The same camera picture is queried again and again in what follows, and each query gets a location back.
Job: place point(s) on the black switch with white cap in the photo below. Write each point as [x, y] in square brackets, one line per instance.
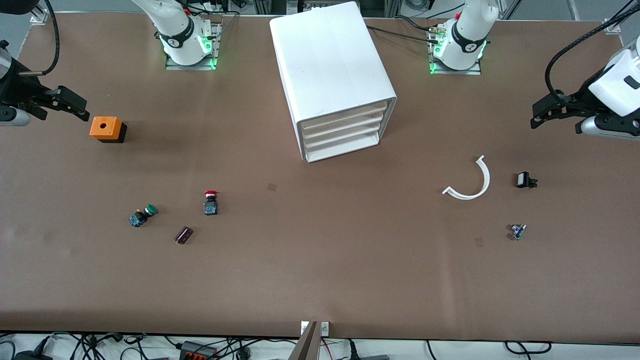
[523, 180]

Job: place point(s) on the black plug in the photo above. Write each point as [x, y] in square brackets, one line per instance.
[353, 351]

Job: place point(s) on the white table corner clamp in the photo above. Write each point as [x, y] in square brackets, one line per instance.
[39, 17]
[613, 26]

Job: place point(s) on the dark purple capacitor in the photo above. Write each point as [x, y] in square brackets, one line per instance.
[183, 235]

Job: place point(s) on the small blue electronic component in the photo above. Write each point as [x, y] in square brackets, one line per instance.
[517, 231]

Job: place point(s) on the small white metal bracket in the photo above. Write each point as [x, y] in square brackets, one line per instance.
[304, 327]
[325, 328]

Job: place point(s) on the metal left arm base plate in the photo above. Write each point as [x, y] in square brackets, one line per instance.
[475, 71]

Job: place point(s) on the brown wooden post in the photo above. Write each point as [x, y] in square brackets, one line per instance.
[306, 347]

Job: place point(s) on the orange button enclosure box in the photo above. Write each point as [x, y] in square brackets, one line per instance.
[104, 127]

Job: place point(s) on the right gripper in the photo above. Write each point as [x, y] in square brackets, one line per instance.
[18, 90]

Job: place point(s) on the white curved plastic strip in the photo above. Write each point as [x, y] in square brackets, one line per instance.
[487, 177]

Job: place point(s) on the black power adapter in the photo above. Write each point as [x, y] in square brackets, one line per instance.
[30, 356]

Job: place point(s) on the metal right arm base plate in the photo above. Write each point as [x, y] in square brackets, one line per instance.
[172, 66]

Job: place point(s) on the white uppermost cabinet drawer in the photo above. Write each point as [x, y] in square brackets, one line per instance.
[345, 119]

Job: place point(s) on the green push button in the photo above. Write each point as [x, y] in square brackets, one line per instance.
[142, 216]

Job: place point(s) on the red push button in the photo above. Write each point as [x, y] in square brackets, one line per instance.
[210, 206]

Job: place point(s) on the black orange power strip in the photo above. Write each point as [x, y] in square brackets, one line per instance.
[197, 351]

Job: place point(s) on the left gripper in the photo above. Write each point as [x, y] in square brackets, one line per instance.
[581, 96]

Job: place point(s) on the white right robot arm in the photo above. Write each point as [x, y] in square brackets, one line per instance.
[180, 30]

